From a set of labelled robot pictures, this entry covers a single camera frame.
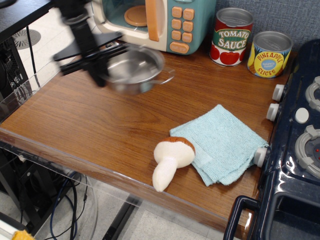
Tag black cable under table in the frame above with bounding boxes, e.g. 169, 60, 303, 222
44, 174, 89, 240

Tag round floor drain grate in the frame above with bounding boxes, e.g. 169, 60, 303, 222
12, 29, 41, 50

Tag white stove knob top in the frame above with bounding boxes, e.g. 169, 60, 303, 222
272, 84, 285, 102

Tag silver steel pot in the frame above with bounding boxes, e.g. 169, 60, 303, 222
103, 43, 176, 95

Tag black desk at left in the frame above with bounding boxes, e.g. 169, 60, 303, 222
0, 0, 54, 43

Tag blue cable under table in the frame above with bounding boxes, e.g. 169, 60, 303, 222
49, 174, 78, 240

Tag yellow sponge corner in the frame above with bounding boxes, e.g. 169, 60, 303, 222
11, 230, 34, 240

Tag tomato sauce can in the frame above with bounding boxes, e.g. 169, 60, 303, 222
209, 7, 254, 66

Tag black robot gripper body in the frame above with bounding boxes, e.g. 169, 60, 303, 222
52, 0, 122, 75

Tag plush mushroom toy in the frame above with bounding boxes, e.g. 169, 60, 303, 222
152, 136, 196, 192

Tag white stove knob bottom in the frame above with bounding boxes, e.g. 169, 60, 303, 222
253, 147, 268, 168

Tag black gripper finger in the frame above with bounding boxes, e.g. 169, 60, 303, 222
85, 54, 109, 87

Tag light blue cloth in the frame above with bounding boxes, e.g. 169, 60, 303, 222
169, 104, 269, 187

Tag white stove knob middle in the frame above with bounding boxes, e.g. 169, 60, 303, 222
266, 103, 280, 122

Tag dark blue toy stove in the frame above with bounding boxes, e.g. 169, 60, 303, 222
224, 39, 320, 240

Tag black computer tower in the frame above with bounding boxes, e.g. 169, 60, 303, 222
0, 37, 31, 101

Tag pineapple slices can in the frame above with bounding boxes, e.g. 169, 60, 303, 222
247, 31, 294, 79

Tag white stove knob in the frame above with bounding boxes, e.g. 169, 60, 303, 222
272, 84, 285, 102
253, 147, 268, 168
266, 103, 280, 122

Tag teal toy microwave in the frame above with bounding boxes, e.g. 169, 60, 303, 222
92, 0, 216, 55

